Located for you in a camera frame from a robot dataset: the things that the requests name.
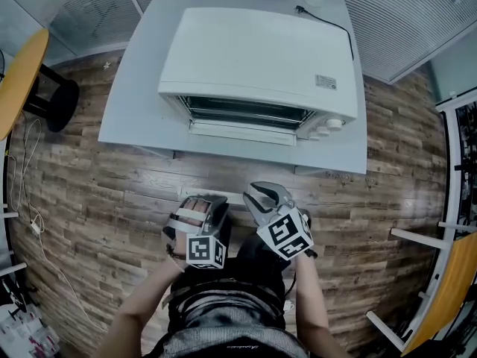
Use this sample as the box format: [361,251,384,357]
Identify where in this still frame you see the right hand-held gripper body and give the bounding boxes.
[255,198,320,263]

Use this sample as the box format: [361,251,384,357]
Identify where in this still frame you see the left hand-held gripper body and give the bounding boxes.
[162,195,227,270]

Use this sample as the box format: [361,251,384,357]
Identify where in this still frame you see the person's right forearm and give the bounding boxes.
[294,251,351,358]

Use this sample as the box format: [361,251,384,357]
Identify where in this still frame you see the person's left forearm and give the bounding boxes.
[106,254,187,358]

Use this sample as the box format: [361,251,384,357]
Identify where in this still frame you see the white toaster oven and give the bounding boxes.
[157,7,359,147]

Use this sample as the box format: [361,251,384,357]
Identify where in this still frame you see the person's left hand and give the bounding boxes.
[177,199,210,235]

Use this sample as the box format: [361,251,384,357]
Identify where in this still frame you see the person's black trousers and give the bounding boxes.
[169,214,297,327]

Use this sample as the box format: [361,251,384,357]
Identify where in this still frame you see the person's grey patterned top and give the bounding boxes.
[162,281,312,358]

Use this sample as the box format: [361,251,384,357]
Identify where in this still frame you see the white rectangular table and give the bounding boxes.
[97,0,369,175]

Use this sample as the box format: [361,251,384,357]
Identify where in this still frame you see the black metal rack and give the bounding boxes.
[452,102,477,234]

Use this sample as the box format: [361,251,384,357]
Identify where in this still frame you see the pile of printed packets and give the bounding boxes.
[0,277,60,358]

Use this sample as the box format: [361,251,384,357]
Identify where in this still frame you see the round wooden table black base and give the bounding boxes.
[0,28,80,141]

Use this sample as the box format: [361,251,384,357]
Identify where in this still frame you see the thin black cable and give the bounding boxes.
[285,270,299,306]

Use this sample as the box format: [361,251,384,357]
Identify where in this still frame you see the thin white floor cable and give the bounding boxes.
[7,117,109,335]

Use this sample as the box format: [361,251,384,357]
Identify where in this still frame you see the wooden desk with white frame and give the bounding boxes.
[367,227,477,357]

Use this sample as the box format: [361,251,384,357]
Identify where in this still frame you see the black power cord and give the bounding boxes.
[294,4,355,61]

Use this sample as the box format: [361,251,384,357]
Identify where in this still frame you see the white metal frame bar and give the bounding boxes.
[0,201,19,219]
[0,262,28,277]

